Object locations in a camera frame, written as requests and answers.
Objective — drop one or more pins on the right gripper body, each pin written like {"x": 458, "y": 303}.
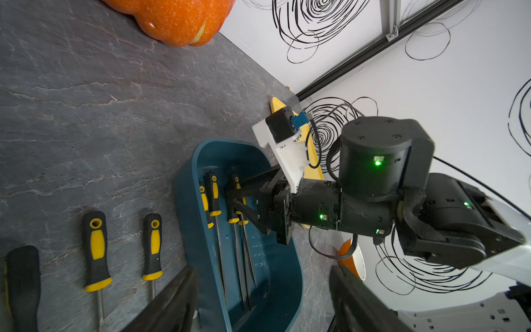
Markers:
{"x": 264, "y": 200}

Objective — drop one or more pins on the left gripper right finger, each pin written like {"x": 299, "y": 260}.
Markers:
{"x": 356, "y": 307}

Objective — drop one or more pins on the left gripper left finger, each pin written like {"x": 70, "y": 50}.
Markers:
{"x": 173, "y": 308}

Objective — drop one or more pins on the black yellow file tool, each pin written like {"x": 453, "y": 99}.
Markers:
{"x": 152, "y": 243}

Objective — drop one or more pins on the teal plastic storage box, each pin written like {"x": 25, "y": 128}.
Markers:
{"x": 247, "y": 281}

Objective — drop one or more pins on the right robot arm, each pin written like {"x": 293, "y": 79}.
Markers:
{"x": 385, "y": 188}

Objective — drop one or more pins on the yellow plastic tray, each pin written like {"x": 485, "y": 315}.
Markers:
{"x": 310, "y": 151}

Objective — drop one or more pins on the orange pumpkin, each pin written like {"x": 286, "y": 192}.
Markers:
{"x": 177, "y": 22}

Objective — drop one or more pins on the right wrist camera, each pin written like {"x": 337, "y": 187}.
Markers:
{"x": 278, "y": 132}

